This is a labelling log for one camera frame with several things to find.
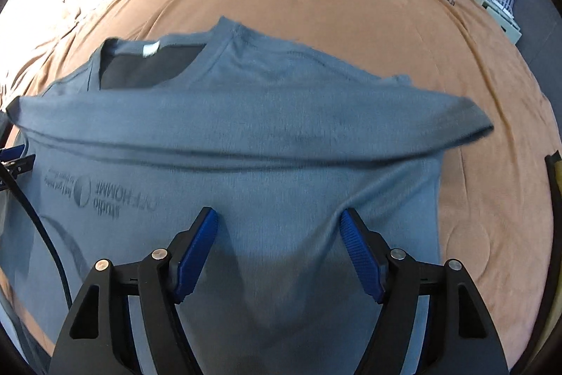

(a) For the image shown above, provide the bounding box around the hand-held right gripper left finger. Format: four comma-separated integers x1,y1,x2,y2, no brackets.
48,207,219,375

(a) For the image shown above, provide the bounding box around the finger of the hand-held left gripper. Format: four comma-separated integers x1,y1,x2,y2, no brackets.
0,144,36,191

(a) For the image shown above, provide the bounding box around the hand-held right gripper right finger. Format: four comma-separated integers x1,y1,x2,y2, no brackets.
339,208,510,375

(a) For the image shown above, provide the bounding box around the grey t-shirt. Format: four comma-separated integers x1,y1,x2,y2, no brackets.
0,17,495,375

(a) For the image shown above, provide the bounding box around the orange blanket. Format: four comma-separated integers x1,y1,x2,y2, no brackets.
0,0,556,375

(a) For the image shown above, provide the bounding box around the white nightstand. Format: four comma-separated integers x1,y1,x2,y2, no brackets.
454,0,523,46

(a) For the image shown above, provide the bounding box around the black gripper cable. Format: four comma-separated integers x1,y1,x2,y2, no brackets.
0,168,73,310

